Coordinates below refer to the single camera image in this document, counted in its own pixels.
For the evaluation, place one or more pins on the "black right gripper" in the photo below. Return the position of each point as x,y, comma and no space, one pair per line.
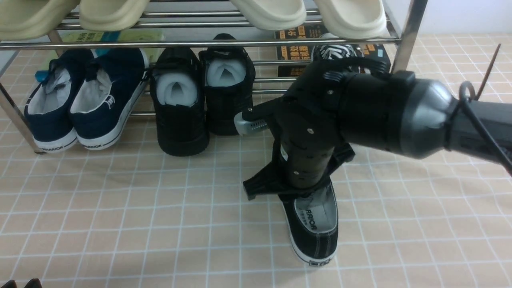
304,123

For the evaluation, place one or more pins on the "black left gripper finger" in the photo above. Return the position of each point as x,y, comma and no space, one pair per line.
33,283
10,284

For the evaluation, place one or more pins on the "black canvas sneaker white sole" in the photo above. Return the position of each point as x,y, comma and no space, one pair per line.
313,225

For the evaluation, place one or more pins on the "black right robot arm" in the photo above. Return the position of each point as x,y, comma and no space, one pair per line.
405,115

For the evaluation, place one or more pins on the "metal shoe rack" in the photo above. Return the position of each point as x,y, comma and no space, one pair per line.
197,31

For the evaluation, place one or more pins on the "black orange printed box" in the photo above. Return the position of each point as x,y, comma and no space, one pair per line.
331,51

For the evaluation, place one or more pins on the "black sneaker right one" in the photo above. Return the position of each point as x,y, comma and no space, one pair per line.
229,75

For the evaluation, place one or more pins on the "black sneaker one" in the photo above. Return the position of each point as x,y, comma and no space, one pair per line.
229,75
176,89

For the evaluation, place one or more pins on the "cream slipper far right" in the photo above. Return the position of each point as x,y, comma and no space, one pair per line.
353,19

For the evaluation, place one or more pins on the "cream slipper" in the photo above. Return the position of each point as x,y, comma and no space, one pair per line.
353,19
272,15

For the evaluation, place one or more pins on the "beige checkered floor mat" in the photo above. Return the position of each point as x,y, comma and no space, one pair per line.
133,217

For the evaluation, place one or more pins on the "black sneaker left one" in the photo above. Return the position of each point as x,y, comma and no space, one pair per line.
176,89

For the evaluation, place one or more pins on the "navy sneaker left one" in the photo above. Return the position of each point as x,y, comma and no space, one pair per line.
47,108

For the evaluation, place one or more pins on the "navy sneaker one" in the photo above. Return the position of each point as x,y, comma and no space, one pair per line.
113,83
47,108

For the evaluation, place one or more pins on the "navy sneaker right one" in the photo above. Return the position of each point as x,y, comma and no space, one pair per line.
113,83

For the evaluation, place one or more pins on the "beige slipper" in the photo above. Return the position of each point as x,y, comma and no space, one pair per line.
30,19
110,15

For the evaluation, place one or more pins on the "beige slipper far left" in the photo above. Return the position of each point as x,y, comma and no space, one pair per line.
30,19

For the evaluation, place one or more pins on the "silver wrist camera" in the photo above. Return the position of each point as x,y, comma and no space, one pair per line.
248,127

